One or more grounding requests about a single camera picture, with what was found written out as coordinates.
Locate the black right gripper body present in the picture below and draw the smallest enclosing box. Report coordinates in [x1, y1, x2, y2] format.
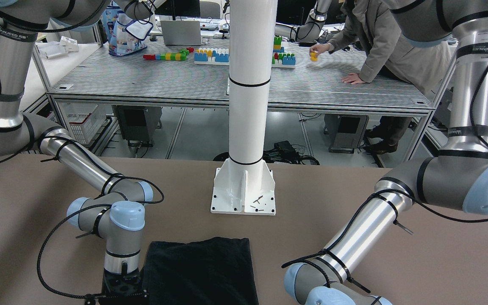
[99, 269, 149, 305]

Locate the black printed t-shirt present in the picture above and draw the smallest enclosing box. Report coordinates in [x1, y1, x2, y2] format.
[143, 237, 259, 305]

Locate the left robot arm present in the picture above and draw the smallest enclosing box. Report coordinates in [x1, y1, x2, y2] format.
[283, 0, 488, 305]

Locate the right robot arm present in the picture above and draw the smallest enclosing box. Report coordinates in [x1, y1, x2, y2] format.
[0, 0, 156, 305]

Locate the brown table mat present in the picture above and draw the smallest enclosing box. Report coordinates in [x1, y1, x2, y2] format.
[0, 153, 488, 305]

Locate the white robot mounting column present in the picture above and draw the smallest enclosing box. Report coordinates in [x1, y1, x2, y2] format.
[211, 0, 277, 216]

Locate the white plastic basket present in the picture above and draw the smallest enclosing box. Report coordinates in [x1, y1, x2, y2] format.
[62, 103, 106, 144]

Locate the grey slatted work table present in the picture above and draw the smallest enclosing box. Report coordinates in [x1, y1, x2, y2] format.
[32, 36, 444, 164]

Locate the colourful toy block set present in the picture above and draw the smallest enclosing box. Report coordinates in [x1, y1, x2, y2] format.
[143, 36, 297, 68]

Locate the blue white printed bag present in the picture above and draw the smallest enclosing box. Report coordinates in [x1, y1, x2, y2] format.
[103, 6, 154, 57]

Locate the silver laptop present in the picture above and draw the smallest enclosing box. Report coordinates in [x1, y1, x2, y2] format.
[161, 20, 202, 47]

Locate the standing person grey coat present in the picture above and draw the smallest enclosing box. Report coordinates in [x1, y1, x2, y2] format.
[310, 0, 454, 155]

